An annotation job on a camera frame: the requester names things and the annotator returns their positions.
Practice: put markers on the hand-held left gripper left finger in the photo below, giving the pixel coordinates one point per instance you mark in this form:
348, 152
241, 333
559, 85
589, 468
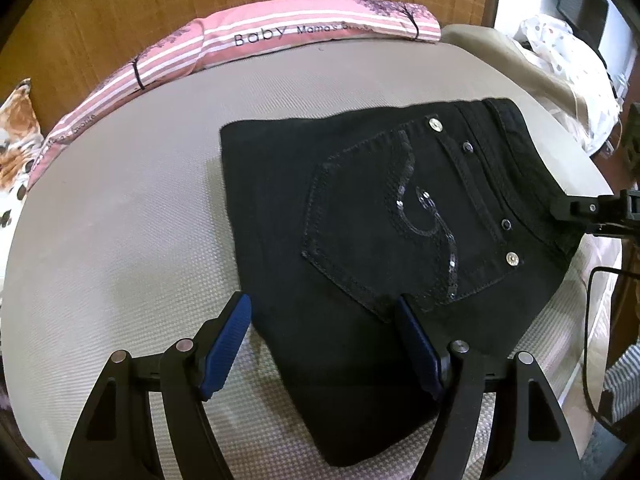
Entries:
227, 345

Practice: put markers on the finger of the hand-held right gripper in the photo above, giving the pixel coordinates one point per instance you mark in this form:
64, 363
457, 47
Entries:
612, 231
592, 207

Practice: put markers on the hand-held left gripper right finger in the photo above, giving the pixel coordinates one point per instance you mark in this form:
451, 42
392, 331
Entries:
417, 345

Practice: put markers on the black pants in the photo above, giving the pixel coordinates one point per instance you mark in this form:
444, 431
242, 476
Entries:
350, 210

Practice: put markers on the grey woven mattress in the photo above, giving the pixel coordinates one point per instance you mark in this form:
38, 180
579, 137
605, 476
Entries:
125, 235

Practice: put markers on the grey striped cloth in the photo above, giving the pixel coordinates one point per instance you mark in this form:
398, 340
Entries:
622, 385

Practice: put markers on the white dotted cloth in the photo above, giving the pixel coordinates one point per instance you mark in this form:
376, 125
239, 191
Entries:
565, 50

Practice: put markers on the beige cloth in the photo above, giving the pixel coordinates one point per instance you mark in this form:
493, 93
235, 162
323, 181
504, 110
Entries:
500, 60

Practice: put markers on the dark rectangular box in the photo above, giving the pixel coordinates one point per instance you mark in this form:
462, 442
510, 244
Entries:
580, 5

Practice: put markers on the pink striped pillow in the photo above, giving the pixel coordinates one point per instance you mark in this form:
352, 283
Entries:
225, 45

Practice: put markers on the giraffe print cloth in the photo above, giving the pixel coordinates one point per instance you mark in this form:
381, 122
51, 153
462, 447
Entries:
17, 130

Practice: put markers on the woven bamboo headboard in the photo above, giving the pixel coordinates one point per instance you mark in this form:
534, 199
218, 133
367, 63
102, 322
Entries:
125, 10

